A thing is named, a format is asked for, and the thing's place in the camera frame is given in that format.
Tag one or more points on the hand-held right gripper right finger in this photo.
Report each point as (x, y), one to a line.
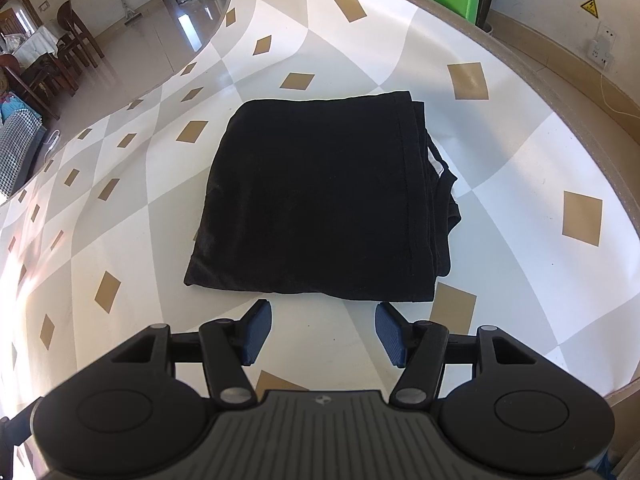
(392, 332)

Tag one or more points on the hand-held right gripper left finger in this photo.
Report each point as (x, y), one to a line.
(257, 330)

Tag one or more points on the black white-striped t-shirt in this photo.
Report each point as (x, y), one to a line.
(325, 195)

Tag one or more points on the white power strip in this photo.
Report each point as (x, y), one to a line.
(51, 145)

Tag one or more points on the houndstooth covered sofa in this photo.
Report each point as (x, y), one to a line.
(17, 150)

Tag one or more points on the blue cloth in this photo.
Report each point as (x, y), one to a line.
(12, 106)

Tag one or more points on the dark wooden chair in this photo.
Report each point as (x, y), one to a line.
(75, 35)
(30, 85)

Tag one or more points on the dining table with white cloth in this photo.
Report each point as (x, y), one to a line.
(35, 42)

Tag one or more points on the yellow warning sticker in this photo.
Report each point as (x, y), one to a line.
(590, 7)

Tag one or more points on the white wall socket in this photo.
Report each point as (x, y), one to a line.
(602, 47)

